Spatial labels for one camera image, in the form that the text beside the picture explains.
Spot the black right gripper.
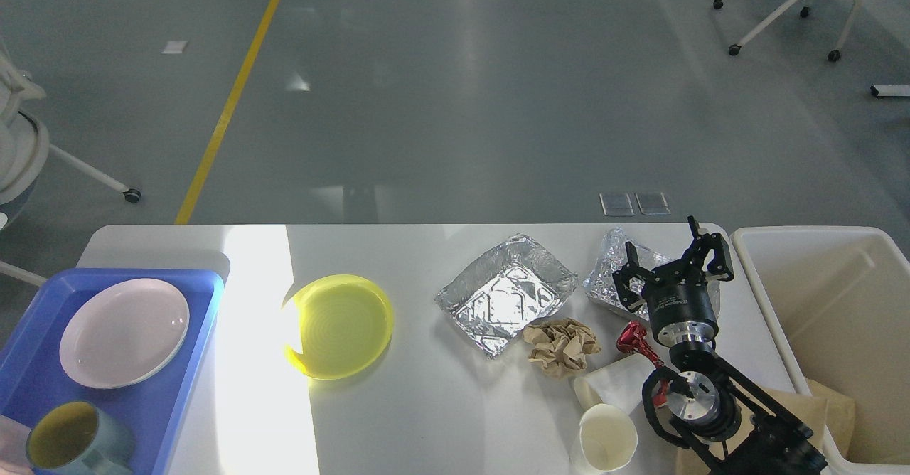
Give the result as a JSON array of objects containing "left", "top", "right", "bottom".
[{"left": 612, "top": 215, "right": 734, "bottom": 348}]

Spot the yellow translucent plate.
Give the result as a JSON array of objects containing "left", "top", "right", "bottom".
[{"left": 279, "top": 274, "right": 395, "bottom": 380}]

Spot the grey-blue mug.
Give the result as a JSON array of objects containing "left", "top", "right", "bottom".
[{"left": 26, "top": 400, "right": 136, "bottom": 474}]

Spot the pink mug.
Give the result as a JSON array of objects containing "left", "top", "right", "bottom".
[{"left": 1, "top": 415, "right": 35, "bottom": 474}]

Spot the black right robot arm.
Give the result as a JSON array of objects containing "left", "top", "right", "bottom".
[{"left": 612, "top": 217, "right": 828, "bottom": 474}]

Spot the crumpled aluminium foil tray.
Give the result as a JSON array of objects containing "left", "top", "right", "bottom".
[{"left": 583, "top": 228, "right": 722, "bottom": 326}]

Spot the right floor socket cover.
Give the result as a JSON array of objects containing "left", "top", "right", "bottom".
[{"left": 635, "top": 192, "right": 672, "bottom": 216}]

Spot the floor socket cover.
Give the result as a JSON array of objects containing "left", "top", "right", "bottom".
[
  {"left": 635, "top": 192, "right": 672, "bottom": 216},
  {"left": 599, "top": 192, "right": 635, "bottom": 217}
]

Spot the red crumpled wrapper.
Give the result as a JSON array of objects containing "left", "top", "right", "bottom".
[{"left": 616, "top": 321, "right": 669, "bottom": 408}]

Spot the left floor socket cover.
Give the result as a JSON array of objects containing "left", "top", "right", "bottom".
[{"left": 599, "top": 192, "right": 635, "bottom": 217}]

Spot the lying white paper cup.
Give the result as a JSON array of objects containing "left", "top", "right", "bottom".
[{"left": 572, "top": 354, "right": 655, "bottom": 415}]

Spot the crumpled brown paper ball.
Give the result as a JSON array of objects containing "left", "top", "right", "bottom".
[{"left": 521, "top": 317, "right": 601, "bottom": 379}]

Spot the square aluminium foil tray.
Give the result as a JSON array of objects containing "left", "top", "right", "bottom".
[{"left": 434, "top": 234, "right": 579, "bottom": 359}]

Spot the white plastic waste bin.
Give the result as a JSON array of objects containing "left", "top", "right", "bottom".
[{"left": 732, "top": 225, "right": 909, "bottom": 474}]

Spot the upright white paper cup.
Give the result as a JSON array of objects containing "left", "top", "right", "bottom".
[{"left": 569, "top": 403, "right": 639, "bottom": 474}]

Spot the brown paper bag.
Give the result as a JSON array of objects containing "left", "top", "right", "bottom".
[{"left": 674, "top": 380, "right": 856, "bottom": 474}]

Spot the white bar on floor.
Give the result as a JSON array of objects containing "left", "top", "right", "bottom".
[{"left": 870, "top": 84, "right": 910, "bottom": 98}]

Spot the pink round plate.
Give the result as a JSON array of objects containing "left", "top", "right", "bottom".
[{"left": 58, "top": 278, "right": 191, "bottom": 390}]

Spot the blue plastic tray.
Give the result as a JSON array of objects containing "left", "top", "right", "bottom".
[{"left": 1, "top": 268, "right": 224, "bottom": 474}]

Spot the white office chair left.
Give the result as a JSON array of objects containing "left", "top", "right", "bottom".
[{"left": 0, "top": 38, "right": 141, "bottom": 287}]

